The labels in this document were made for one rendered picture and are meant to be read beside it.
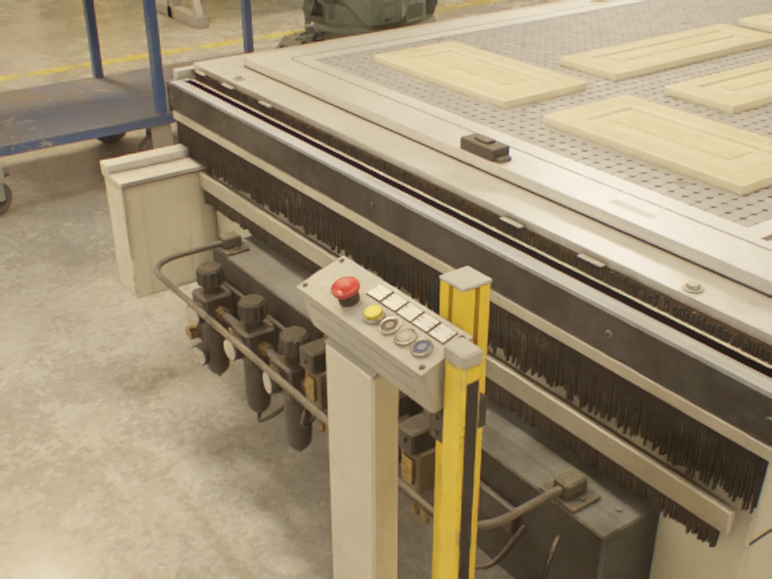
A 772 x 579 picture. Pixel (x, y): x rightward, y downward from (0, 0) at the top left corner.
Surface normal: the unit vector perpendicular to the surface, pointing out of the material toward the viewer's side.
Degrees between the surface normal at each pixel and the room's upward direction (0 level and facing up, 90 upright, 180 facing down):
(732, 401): 90
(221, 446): 0
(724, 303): 0
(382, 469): 90
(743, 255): 0
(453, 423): 90
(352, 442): 90
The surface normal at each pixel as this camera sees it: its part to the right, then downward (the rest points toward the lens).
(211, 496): 0.00, -0.88
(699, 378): -0.81, 0.27
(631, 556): 0.59, 0.37
